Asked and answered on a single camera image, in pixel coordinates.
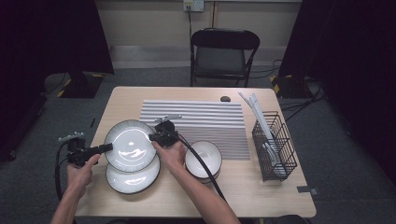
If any dark curtain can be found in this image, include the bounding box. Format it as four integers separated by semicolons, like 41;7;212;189
278;0;396;185
0;0;115;162

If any black wall cable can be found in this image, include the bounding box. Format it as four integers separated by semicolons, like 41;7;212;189
186;6;193;41

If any person's left hand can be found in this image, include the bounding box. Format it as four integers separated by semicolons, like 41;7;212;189
65;153;102;196

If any grey striped placemat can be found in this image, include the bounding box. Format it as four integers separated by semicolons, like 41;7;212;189
138;99;251;161

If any grey tape strip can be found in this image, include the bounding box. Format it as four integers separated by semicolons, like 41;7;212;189
296;185;320;196

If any black stand base yellow tape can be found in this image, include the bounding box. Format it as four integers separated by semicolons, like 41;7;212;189
57;69;106;100
270;74;312;100

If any black floor cable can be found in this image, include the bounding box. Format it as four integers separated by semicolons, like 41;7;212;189
248;59;284;79
40;73;68;96
281;78;326;122

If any black folding chair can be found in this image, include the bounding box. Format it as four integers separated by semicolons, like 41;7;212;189
190;27;261;88

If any white wall outlet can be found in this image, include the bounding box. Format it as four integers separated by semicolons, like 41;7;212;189
182;0;205;13

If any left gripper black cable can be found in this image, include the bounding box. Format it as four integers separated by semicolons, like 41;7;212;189
54;141;71;202

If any black wire basket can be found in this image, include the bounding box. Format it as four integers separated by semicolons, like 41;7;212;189
251;110;298;182

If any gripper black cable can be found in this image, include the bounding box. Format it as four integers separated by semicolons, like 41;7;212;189
169;130;227;202
54;141;71;202

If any white plate dark rim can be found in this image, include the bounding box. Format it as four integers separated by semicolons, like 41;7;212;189
106;153;162;195
104;119;158;174

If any bundle of white chopsticks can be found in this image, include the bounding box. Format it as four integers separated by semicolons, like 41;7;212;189
238;91;276;141

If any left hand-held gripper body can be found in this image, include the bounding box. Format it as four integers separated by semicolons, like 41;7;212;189
58;132;94;167

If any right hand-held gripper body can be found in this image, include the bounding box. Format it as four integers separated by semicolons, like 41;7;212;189
154;114;183;147

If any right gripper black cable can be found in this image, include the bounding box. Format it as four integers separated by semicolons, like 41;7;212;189
169;130;227;202

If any white spoon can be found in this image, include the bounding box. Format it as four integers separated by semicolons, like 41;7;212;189
262;139;286;175

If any person's right hand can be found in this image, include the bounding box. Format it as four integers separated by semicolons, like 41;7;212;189
151;139;187;174

